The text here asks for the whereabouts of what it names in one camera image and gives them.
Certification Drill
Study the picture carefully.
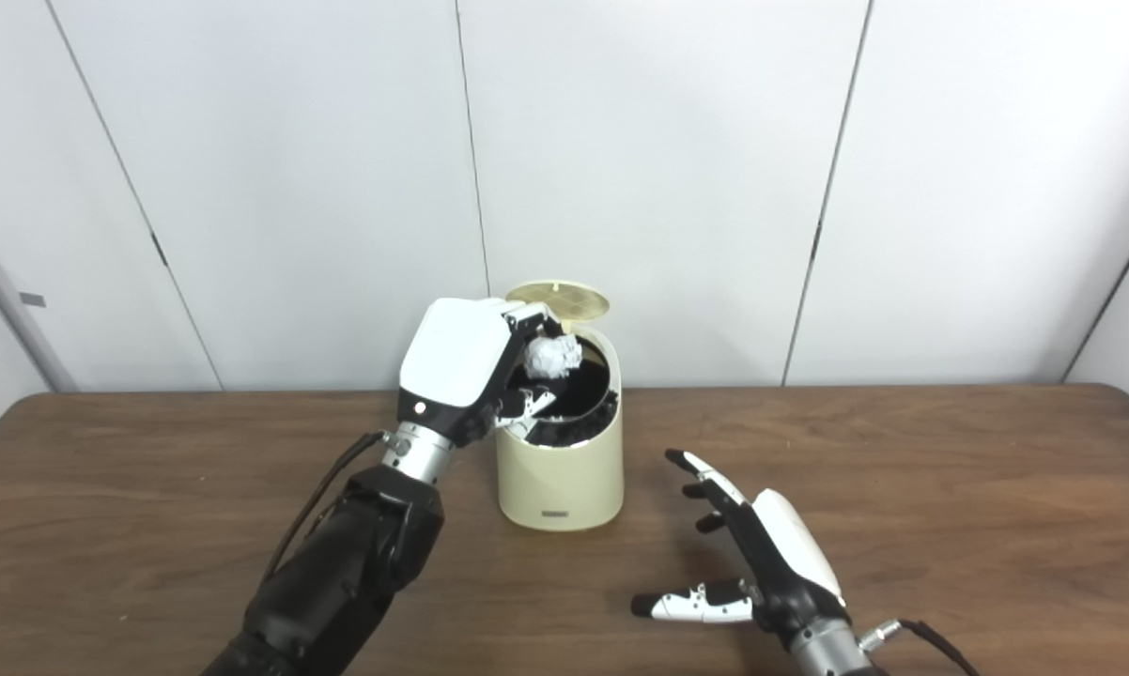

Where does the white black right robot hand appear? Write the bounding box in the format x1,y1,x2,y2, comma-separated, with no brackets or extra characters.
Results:
631,449,850,649

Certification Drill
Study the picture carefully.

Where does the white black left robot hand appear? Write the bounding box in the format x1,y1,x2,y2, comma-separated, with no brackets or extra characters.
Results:
397,298,565,447

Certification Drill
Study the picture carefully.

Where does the white paper ball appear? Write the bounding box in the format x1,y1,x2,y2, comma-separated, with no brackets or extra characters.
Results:
525,335,581,379

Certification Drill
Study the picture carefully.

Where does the round cream bin lid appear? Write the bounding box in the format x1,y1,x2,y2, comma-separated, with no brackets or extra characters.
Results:
506,280,611,325

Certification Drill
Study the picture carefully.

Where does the cream-colored desktop bin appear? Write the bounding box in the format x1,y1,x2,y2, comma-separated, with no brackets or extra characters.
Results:
495,280,625,532

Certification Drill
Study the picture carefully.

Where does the black bin liner bag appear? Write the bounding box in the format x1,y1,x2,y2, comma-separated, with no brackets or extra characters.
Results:
503,333,619,449

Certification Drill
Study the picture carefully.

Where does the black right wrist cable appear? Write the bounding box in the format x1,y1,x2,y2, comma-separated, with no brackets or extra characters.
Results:
858,619,981,676

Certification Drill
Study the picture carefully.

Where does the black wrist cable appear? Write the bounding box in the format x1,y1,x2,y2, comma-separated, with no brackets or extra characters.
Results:
262,430,392,583
858,619,981,676

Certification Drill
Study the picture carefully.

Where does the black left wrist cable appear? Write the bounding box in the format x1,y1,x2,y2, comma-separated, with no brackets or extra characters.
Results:
262,430,392,583

